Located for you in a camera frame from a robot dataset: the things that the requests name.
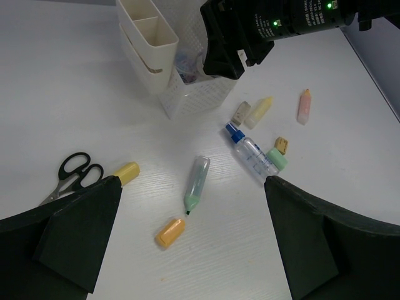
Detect yellow highlighter cap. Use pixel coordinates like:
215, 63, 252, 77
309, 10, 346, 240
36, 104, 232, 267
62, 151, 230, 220
112, 162, 141, 186

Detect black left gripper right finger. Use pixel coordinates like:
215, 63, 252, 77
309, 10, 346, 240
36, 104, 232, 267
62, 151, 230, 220
264, 176, 399, 299

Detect green highlighter cap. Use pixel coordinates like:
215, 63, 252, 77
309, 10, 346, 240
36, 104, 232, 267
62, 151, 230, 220
266, 147, 288, 171

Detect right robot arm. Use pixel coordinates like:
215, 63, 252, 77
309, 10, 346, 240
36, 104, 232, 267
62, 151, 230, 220
200, 0, 399, 80

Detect black handled scissors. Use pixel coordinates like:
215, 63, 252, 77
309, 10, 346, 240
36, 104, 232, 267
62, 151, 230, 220
39, 152, 104, 206

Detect pink highlighter body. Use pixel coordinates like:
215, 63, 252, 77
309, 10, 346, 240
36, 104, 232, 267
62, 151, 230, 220
297, 89, 312, 125

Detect paperclip jar near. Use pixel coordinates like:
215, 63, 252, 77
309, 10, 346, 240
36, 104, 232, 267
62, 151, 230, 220
174, 47, 207, 84

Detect cream divided side organizer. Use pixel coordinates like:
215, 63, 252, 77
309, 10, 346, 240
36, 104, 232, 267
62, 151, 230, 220
116, 1, 179, 94

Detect yellow highlighter body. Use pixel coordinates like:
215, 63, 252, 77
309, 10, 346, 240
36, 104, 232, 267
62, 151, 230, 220
244, 97, 273, 129

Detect grey dirty eraser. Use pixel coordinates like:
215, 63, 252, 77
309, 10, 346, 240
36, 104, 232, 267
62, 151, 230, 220
231, 101, 251, 126

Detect green uncapped highlighter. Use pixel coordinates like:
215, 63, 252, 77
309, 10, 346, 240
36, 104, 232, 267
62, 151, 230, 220
184, 156, 211, 215

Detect white perforated basket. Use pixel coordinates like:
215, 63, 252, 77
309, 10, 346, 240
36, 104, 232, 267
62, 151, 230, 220
154, 1, 236, 119

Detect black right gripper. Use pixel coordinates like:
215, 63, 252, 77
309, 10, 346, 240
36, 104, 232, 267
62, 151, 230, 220
199, 0, 276, 79

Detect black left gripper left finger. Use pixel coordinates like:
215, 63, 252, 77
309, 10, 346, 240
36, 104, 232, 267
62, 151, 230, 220
1, 176, 122, 299

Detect clear blue spray bottle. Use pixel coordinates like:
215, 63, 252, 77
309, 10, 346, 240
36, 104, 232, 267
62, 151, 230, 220
224, 122, 279, 184

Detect orange highlighter cap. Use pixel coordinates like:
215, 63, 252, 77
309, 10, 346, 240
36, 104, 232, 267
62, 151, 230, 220
155, 218, 186, 248

